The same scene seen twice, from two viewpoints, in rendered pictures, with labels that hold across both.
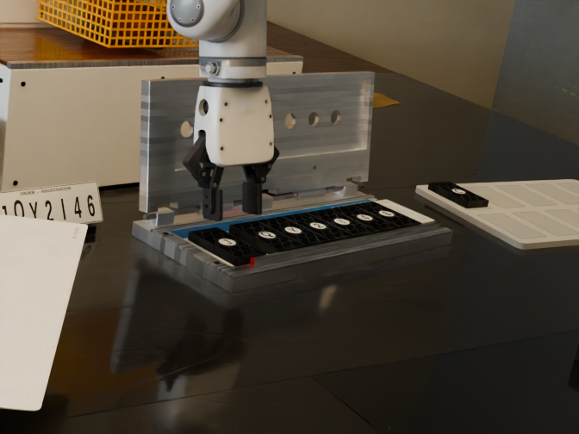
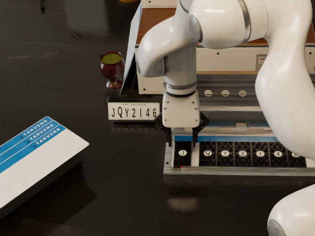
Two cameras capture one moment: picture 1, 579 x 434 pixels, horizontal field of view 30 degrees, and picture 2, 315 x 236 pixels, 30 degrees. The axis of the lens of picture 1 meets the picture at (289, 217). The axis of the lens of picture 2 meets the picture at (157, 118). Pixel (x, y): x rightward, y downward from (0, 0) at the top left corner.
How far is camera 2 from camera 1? 1.23 m
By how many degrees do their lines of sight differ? 51
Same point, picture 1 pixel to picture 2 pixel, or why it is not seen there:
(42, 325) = (10, 195)
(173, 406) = (70, 229)
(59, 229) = (76, 143)
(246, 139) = (180, 117)
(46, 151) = (158, 79)
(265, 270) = (182, 174)
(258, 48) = (181, 82)
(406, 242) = (284, 176)
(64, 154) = not seen: hidden behind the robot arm
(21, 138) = not seen: hidden behind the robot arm
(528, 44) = not seen: outside the picture
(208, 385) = (93, 225)
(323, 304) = (194, 200)
